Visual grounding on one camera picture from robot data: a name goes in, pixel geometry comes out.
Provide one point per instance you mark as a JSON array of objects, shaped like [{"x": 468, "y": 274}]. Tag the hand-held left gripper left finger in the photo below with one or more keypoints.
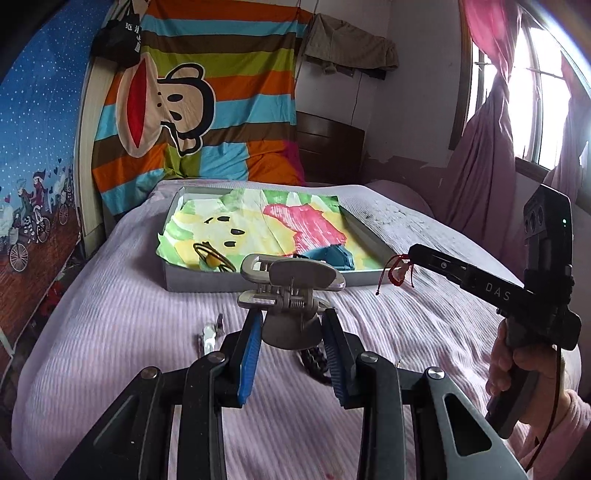
[{"x": 249, "y": 360}]

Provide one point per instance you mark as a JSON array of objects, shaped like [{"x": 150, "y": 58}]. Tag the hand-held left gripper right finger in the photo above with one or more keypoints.
[{"x": 336, "y": 364}]

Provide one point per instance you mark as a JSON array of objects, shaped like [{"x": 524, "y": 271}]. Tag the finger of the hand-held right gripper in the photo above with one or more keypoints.
[{"x": 438, "y": 263}]

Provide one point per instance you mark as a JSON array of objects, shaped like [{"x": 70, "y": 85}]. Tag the grey shallow tray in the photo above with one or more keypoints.
[{"x": 207, "y": 279}]

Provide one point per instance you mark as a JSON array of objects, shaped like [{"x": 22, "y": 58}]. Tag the grey hair claw clip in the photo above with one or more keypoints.
[{"x": 300, "y": 277}]

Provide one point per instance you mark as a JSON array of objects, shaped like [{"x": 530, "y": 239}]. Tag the person's right forearm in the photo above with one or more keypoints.
[{"x": 568, "y": 429}]

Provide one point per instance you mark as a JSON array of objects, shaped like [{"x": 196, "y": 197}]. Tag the person's right hand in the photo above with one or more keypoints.
[{"x": 531, "y": 364}]

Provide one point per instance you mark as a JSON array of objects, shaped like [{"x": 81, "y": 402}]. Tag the pink pillow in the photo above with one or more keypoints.
[{"x": 397, "y": 196}]

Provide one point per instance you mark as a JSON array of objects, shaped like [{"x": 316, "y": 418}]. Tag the teal hair accessory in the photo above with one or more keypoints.
[{"x": 334, "y": 258}]

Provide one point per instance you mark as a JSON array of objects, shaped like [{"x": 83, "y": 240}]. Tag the pink ribbed bedspread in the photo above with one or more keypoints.
[{"x": 138, "y": 332}]

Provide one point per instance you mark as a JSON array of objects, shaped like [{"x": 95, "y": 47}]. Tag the pink curtain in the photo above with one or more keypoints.
[{"x": 485, "y": 147}]

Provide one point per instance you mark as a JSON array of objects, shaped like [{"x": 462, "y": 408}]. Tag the colourful painted paper sheet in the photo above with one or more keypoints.
[{"x": 295, "y": 217}]

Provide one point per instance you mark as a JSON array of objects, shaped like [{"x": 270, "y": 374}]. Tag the dark wooden headboard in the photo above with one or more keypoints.
[{"x": 330, "y": 147}]

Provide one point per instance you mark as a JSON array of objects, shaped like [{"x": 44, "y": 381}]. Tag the magenta cloth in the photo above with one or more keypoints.
[{"x": 293, "y": 161}]

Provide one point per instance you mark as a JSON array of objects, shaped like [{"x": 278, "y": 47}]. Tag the window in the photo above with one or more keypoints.
[{"x": 540, "y": 92}]

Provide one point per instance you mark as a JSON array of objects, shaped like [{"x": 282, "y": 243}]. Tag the beige hanging garment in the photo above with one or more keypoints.
[{"x": 351, "y": 46}]

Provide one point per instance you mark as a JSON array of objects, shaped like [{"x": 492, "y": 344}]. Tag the striped monkey print cloth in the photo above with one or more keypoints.
[{"x": 240, "y": 92}]

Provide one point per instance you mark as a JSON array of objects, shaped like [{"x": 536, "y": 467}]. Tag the blue printed wardrobe cover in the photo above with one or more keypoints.
[{"x": 41, "y": 138}]

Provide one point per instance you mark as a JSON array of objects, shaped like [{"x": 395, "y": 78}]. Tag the black hanging bag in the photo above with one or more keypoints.
[{"x": 117, "y": 39}]

